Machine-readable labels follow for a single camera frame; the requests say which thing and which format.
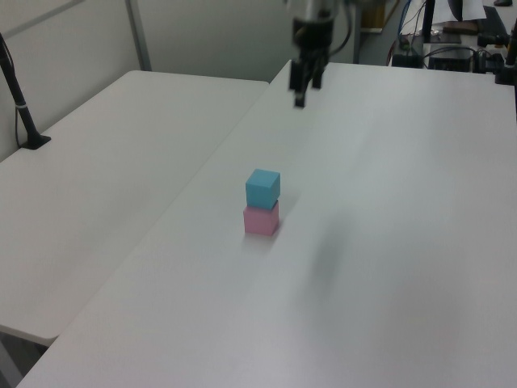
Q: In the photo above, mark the pink cube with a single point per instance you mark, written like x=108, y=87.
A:
x=260, y=222

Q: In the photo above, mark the white paper sheet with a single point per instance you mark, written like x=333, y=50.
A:
x=468, y=9

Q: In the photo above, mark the black electronic device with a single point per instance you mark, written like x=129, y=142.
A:
x=450, y=60

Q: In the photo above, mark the thin black upright post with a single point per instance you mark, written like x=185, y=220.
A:
x=357, y=32

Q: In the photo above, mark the small black box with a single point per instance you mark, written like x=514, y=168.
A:
x=408, y=60

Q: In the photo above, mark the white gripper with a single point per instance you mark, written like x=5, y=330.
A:
x=314, y=36

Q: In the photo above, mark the grey partition frame post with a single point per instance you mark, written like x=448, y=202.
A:
x=139, y=36

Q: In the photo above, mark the small wooden box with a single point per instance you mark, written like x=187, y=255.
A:
x=372, y=17

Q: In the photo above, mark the black camera pole with base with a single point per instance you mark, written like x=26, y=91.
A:
x=20, y=107

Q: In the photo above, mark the blue cube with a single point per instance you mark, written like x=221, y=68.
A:
x=261, y=190

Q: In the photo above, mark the black camera stand clamp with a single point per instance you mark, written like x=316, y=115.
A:
x=507, y=60

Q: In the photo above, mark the black upright stand pole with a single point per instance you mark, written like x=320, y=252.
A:
x=428, y=22

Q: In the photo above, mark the brown flat object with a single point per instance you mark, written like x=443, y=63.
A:
x=459, y=27

